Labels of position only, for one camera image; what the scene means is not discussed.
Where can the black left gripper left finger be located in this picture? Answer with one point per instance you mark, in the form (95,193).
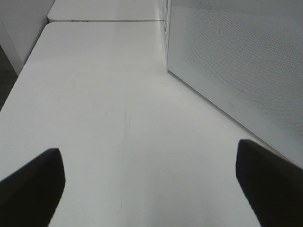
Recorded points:
(29,196)

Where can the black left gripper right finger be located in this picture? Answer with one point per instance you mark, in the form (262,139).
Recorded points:
(272,185)

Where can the white microwave door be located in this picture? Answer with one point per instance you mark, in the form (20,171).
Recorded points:
(246,57)

